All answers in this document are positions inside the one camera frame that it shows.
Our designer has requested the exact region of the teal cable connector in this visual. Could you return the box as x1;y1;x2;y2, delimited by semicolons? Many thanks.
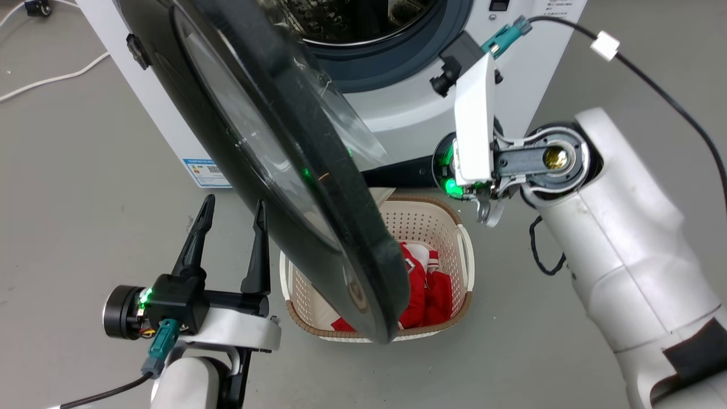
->
141;319;180;379
481;16;532;59

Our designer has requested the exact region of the teal left cable connector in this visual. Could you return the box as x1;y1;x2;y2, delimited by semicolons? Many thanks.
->
141;319;180;379

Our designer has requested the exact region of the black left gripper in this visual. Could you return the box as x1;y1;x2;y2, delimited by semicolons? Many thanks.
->
103;194;271;340

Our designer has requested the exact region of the white floor cable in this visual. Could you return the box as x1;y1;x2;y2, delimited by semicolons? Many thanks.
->
0;51;112;103
0;0;78;27

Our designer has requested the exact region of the black round glass washer door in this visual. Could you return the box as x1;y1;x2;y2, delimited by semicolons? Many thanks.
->
116;0;411;345

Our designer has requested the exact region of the white front-loading washing machine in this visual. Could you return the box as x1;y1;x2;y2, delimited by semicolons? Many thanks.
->
76;0;588;189

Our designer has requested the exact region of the black cable with white clip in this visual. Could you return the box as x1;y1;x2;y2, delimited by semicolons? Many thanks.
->
527;16;727;208

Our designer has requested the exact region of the thin black curly cable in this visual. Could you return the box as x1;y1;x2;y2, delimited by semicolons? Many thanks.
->
529;215;567;277

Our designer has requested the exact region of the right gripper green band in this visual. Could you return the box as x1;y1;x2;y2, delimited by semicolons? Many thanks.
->
362;133;500;203

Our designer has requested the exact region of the blue white energy label sticker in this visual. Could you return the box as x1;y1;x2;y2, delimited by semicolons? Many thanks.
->
183;158;232;189

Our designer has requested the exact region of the teal right cable connector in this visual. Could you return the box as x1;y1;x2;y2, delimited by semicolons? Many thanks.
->
481;16;532;59

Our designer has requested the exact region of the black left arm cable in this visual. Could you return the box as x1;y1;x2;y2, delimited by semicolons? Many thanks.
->
59;372;155;409

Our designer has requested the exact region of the red and white garment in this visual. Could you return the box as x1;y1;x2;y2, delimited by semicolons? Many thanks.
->
331;241;454;332

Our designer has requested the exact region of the beige perforated laundry basket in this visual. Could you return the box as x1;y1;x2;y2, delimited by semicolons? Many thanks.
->
279;186;475;343

